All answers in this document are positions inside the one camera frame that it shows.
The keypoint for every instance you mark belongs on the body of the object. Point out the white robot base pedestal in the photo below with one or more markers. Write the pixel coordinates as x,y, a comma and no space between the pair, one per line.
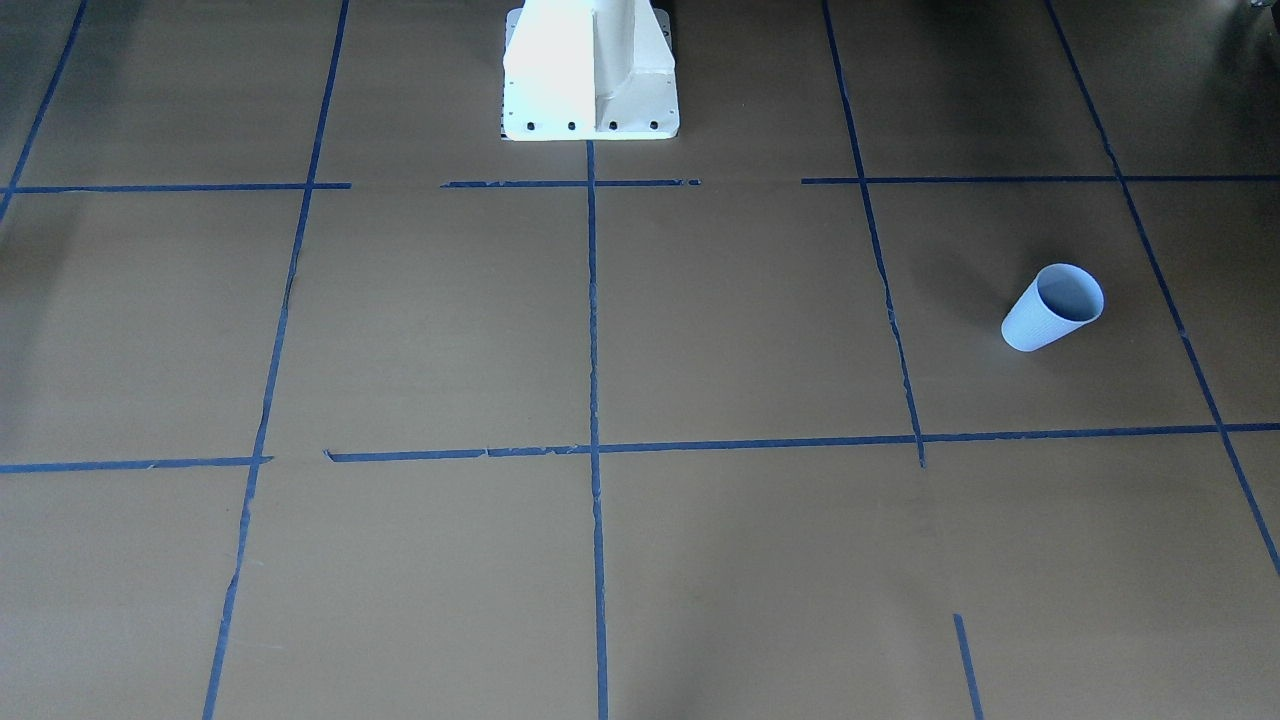
589,71

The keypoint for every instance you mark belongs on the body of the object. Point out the light blue ribbed cup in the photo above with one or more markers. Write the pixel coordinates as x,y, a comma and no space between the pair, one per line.
1062,298

